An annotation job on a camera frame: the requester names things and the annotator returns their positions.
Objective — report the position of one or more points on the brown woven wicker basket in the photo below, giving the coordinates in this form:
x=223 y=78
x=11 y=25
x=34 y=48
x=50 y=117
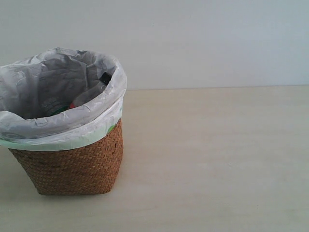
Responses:
x=88 y=170

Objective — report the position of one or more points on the clear bottle red label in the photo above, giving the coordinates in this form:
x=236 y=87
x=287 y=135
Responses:
x=92 y=92

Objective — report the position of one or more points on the clear bottle green cap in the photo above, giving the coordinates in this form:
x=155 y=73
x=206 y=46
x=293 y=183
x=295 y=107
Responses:
x=53 y=106

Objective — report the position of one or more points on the white plastic bin liner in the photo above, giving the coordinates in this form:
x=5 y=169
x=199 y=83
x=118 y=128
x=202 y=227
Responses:
x=60 y=73

